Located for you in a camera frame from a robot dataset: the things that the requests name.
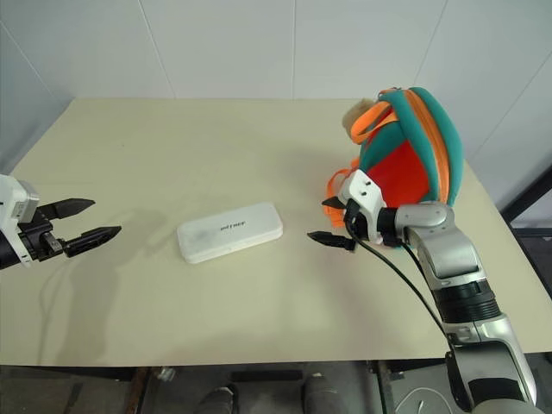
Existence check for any black furniture frame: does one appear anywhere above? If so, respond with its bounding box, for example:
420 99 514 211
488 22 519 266
510 165 552 348

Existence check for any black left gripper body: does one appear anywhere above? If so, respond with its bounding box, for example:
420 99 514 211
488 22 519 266
16 210 66 263

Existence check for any black metal table frame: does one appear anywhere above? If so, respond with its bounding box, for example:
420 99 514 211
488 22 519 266
129 358 449 414

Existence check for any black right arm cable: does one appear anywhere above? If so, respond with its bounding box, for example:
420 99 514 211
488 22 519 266
349 222 459 346
401 241 445 329

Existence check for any dark rounded shape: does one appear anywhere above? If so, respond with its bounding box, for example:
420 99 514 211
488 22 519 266
201 385 239 414

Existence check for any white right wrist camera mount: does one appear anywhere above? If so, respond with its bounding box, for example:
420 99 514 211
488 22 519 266
337 169 386 245

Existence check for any teal and orange backpack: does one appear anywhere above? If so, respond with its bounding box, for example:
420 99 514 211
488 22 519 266
321 85 464 229

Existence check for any thin white floor cable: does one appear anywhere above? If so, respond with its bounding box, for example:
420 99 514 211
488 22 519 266
395 385 450 414

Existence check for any white rectangular case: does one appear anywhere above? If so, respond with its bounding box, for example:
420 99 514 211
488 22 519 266
175 201 285 265

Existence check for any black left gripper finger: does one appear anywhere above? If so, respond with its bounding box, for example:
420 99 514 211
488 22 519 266
36 198 97 223
63 224 123 259

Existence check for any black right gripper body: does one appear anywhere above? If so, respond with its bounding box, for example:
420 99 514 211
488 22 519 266
343 199 368 241

